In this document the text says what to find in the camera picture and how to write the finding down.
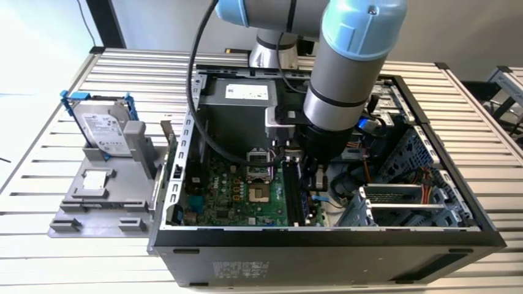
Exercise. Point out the black chair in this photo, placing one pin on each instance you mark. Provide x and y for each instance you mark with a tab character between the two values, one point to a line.
482	90

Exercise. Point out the teal board connector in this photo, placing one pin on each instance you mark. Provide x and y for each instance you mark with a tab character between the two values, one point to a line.
195	204

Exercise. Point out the black PC case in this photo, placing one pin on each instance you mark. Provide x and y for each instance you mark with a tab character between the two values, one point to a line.
286	266

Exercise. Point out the CPU socket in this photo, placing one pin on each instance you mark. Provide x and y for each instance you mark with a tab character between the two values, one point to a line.
259	193

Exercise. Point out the grey metal frame table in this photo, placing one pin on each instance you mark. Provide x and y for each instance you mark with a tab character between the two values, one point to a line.
508	78

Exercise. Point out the black RAM slot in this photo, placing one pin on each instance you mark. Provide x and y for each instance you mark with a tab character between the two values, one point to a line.
294	190
288	190
298	196

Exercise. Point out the silver disk bay cage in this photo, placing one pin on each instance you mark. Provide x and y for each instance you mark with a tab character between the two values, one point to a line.
392	191

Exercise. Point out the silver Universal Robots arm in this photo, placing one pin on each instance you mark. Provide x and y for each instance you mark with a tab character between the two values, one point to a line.
347	76

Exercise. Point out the black post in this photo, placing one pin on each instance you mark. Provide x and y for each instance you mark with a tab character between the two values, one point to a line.
107	24

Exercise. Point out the green motherboard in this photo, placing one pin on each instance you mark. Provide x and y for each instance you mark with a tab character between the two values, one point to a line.
262	211

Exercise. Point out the silver CPU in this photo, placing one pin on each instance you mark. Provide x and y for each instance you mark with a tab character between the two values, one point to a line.
94	180

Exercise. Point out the grey parts rack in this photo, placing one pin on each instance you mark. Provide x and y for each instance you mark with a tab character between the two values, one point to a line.
123	186

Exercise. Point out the blue disk carrier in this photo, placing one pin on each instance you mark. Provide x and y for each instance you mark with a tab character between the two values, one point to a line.
78	95

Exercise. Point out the grey power supply unit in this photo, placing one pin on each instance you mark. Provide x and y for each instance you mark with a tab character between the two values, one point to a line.
228	122

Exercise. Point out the silver hard disk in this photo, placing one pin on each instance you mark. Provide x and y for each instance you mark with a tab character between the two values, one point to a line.
104	131

